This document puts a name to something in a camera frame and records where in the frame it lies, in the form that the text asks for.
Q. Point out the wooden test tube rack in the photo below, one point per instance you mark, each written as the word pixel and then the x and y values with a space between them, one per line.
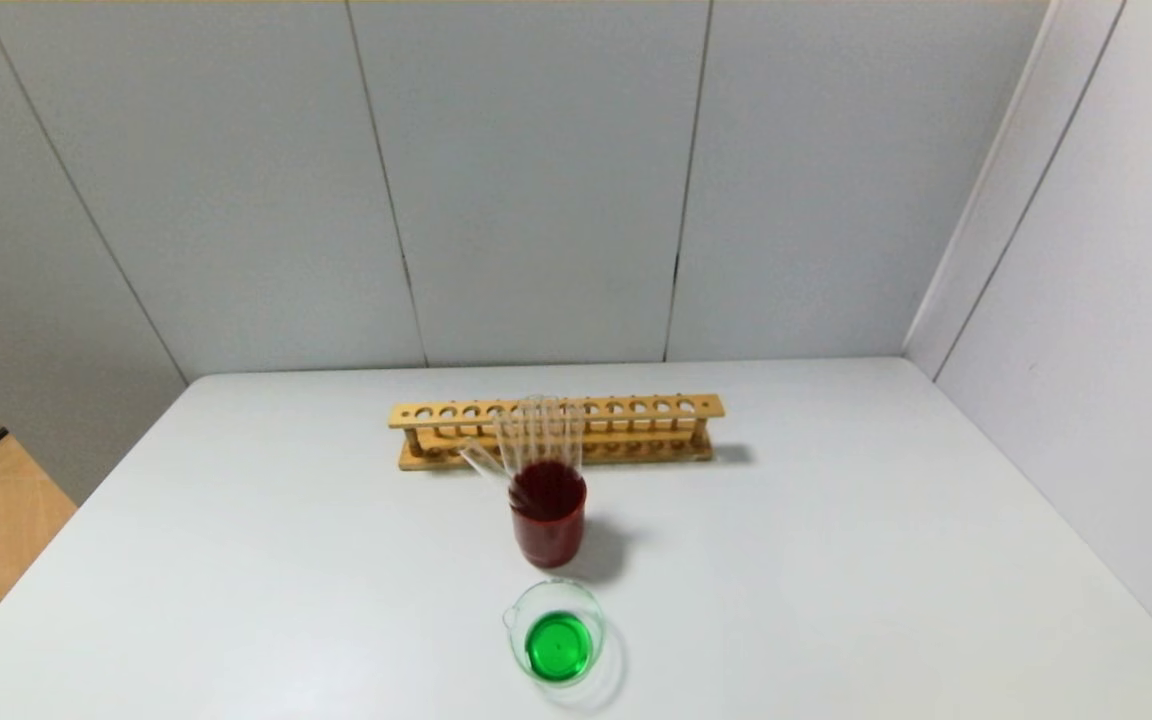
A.
pixel 456 455

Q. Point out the clear glass beaker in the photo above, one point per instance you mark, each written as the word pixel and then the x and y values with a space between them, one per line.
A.
pixel 556 648

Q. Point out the red plastic cup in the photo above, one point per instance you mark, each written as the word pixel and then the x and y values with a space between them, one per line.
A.
pixel 548 535

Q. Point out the test tube with blue pigment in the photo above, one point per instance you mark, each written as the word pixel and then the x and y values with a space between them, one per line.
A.
pixel 484 462

